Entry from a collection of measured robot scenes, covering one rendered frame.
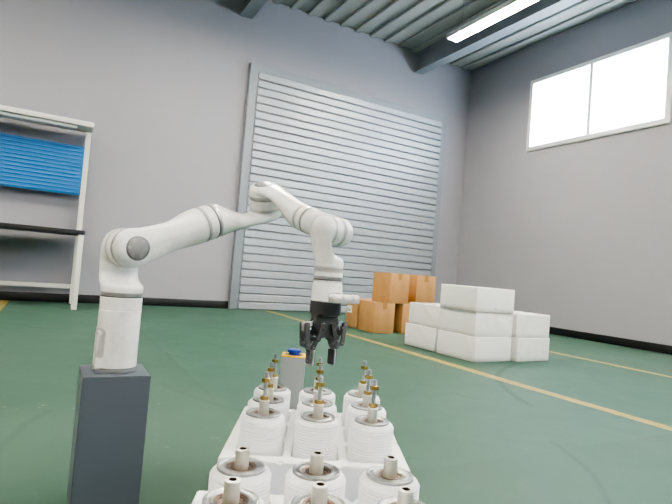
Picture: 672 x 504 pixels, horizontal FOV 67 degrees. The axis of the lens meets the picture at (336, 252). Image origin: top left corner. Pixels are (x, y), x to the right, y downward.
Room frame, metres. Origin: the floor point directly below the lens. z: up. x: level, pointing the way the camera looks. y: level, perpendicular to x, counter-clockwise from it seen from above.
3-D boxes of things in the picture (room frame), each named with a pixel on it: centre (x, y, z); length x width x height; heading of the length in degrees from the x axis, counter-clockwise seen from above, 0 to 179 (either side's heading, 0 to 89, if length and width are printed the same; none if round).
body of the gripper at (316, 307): (1.24, 0.01, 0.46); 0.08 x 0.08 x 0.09
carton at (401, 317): (5.33, -0.75, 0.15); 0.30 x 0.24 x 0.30; 29
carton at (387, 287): (5.24, -0.59, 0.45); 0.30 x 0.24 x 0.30; 31
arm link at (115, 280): (1.20, 0.49, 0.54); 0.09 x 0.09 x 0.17; 46
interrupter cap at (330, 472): (0.82, 0.00, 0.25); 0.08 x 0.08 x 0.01
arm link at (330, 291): (1.23, 0.00, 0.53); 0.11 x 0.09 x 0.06; 44
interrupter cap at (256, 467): (0.81, 0.12, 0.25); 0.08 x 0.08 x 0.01
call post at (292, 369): (1.53, 0.10, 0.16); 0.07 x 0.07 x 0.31; 2
